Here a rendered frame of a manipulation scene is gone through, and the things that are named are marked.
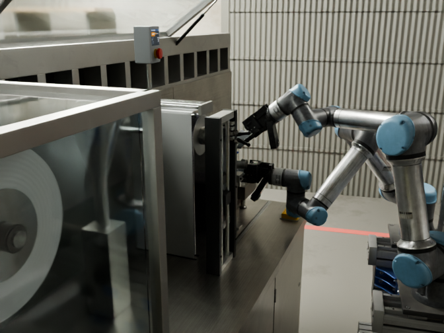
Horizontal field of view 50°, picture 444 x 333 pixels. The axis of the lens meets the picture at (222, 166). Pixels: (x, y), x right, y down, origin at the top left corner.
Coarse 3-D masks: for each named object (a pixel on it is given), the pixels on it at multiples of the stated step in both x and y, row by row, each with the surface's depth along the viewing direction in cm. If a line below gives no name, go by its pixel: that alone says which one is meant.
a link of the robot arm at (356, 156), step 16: (352, 144) 186; (368, 144) 181; (352, 160) 182; (336, 176) 182; (352, 176) 184; (320, 192) 183; (336, 192) 182; (304, 208) 184; (320, 208) 180; (320, 224) 181
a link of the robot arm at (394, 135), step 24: (408, 120) 142; (384, 144) 145; (408, 144) 140; (408, 168) 144; (408, 192) 145; (408, 216) 146; (408, 240) 148; (432, 240) 147; (408, 264) 146; (432, 264) 146
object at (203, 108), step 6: (162, 102) 164; (168, 102) 166; (174, 102) 165; (180, 102) 165; (186, 102) 164; (192, 102) 163; (198, 102) 163; (204, 102) 165; (210, 102) 164; (168, 108) 163; (174, 108) 163; (180, 108) 163; (186, 108) 163; (192, 108) 160; (198, 108) 158; (204, 108) 160; (210, 108) 165; (198, 114) 158
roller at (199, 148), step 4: (204, 116) 169; (200, 120) 166; (204, 120) 170; (196, 124) 164; (200, 124) 167; (204, 124) 170; (196, 128) 164; (196, 132) 164; (196, 136) 165; (196, 140) 165; (196, 144) 166; (200, 144) 169; (196, 148) 166; (200, 148) 169; (204, 148) 172; (196, 152) 166; (200, 152) 170
